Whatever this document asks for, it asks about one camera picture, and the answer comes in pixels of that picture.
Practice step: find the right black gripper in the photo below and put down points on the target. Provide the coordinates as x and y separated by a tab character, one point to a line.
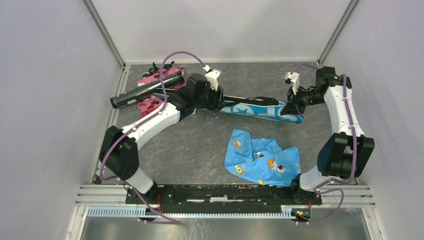
290	108

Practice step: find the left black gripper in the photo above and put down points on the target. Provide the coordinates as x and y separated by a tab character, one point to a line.
218	102

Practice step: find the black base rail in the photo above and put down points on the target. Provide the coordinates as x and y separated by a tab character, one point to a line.
232	201

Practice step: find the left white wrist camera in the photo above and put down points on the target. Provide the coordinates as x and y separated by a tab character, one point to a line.
212	76

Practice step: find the blue sport racket bag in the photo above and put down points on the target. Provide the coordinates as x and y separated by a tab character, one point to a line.
255	109

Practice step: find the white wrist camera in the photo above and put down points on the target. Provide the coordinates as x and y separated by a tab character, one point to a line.
212	76
293	79

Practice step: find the pink camouflage shorts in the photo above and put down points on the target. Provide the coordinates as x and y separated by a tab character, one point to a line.
152	102

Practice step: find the black shuttlecock tube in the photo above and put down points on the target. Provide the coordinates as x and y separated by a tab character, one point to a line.
141	92

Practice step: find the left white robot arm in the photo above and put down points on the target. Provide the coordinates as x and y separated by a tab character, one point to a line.
120	147

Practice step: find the blue astronaut print cloth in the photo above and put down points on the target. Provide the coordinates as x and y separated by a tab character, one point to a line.
261	160

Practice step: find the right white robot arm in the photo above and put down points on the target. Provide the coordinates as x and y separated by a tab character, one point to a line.
345	154

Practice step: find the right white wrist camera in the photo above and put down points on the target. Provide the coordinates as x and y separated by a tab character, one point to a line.
293	79

